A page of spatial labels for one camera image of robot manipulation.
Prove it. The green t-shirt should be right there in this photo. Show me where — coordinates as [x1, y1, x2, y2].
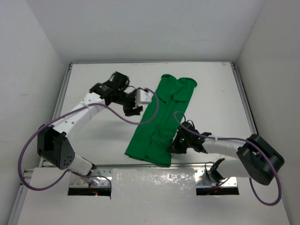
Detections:
[125, 74, 197, 166]

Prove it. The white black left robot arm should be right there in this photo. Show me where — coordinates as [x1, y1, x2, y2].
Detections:
[37, 72, 145, 175]

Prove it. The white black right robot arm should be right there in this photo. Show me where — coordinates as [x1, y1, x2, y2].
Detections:
[168, 121, 285, 186]

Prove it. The white front cover panel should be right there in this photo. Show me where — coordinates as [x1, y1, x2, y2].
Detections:
[17, 168, 289, 225]

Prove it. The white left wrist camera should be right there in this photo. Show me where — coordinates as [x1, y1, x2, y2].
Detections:
[135, 88, 152, 105]

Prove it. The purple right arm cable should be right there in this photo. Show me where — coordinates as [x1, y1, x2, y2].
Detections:
[173, 111, 282, 206]

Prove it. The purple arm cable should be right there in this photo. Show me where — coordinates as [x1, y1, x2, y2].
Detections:
[18, 90, 160, 191]
[173, 111, 282, 206]

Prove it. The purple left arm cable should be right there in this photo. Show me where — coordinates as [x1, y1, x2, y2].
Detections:
[18, 90, 160, 191]

